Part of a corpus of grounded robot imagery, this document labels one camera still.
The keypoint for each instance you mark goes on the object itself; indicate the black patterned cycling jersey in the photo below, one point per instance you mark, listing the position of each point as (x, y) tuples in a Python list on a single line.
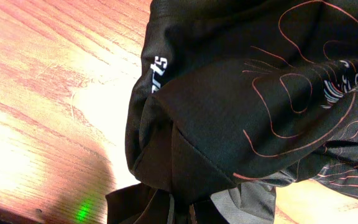
[(237, 98)]

